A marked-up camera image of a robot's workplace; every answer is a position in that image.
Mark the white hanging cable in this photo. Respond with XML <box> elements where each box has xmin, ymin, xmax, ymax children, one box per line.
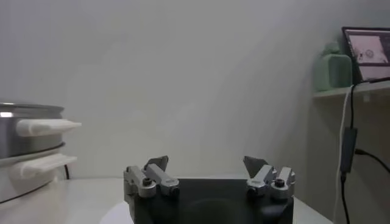
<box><xmin>331</xmin><ymin>85</ymin><xmax>356</xmax><ymax>224</ymax></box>

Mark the pale green bottle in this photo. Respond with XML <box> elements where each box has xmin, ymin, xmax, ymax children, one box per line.
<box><xmin>313</xmin><ymin>41</ymin><xmax>353</xmax><ymax>92</ymax></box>

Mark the stainless steel steamer basket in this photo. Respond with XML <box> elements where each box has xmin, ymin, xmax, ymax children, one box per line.
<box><xmin>0</xmin><ymin>102</ymin><xmax>82</xmax><ymax>159</ymax></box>

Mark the black laptop with lit screen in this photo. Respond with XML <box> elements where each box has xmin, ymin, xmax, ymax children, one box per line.
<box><xmin>341</xmin><ymin>26</ymin><xmax>390</xmax><ymax>85</ymax></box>

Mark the black cable with adapter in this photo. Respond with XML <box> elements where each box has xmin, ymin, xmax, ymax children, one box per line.
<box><xmin>338</xmin><ymin>77</ymin><xmax>390</xmax><ymax>224</ymax></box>

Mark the white shelf desk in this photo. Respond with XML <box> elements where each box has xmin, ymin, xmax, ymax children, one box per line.
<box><xmin>313</xmin><ymin>80</ymin><xmax>390</xmax><ymax>100</ymax></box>

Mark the cream electric cooker base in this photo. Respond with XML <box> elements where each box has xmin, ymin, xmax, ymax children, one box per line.
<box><xmin>0</xmin><ymin>142</ymin><xmax>79</xmax><ymax>204</ymax></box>

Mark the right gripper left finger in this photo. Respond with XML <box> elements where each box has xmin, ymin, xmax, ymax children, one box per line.
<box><xmin>123</xmin><ymin>155</ymin><xmax>180</xmax><ymax>200</ymax></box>

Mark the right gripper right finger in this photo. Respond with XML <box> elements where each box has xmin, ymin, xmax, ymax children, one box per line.
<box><xmin>243</xmin><ymin>155</ymin><xmax>296</xmax><ymax>200</ymax></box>

